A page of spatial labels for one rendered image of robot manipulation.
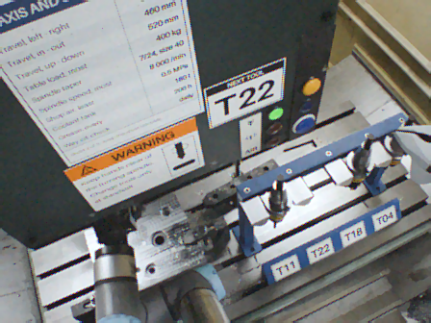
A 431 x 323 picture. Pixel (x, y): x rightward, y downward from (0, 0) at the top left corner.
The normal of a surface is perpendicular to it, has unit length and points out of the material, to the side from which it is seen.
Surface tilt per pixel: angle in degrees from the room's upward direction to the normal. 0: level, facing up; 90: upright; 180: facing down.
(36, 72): 90
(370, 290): 8
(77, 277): 0
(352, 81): 25
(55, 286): 0
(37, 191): 90
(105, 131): 90
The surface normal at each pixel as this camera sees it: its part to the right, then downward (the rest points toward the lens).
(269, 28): 0.41, 0.76
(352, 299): 0.04, -0.56
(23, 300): 0.29, -0.64
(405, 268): -0.44, -0.32
